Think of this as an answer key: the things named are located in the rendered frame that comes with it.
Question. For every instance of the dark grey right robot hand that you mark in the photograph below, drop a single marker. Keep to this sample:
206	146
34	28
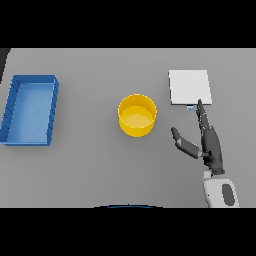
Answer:
210	143

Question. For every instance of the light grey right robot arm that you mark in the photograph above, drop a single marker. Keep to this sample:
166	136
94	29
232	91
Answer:
216	193

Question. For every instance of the pale square measuring scale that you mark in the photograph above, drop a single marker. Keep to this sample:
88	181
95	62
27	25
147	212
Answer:
189	86

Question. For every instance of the yellow bowl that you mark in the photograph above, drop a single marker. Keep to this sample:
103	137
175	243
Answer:
137	115

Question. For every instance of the blue tray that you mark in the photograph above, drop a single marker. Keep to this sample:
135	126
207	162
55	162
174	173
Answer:
30	110

